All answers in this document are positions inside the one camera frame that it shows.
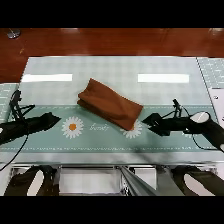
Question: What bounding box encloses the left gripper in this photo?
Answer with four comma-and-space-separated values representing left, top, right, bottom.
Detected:
24, 111, 62, 135

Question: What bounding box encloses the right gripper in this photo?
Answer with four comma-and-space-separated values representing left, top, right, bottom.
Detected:
141, 112, 175, 137

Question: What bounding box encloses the brown T-shirt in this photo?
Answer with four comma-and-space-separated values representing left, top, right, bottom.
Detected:
76, 77, 145, 132

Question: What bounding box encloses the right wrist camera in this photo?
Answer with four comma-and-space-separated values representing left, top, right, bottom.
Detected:
171, 97, 188, 120

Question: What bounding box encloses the black cable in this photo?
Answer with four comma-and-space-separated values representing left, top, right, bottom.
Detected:
0, 132, 30, 172
190, 132, 222, 152

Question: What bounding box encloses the silver frame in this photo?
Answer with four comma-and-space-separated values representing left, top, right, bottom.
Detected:
0, 161, 224, 197

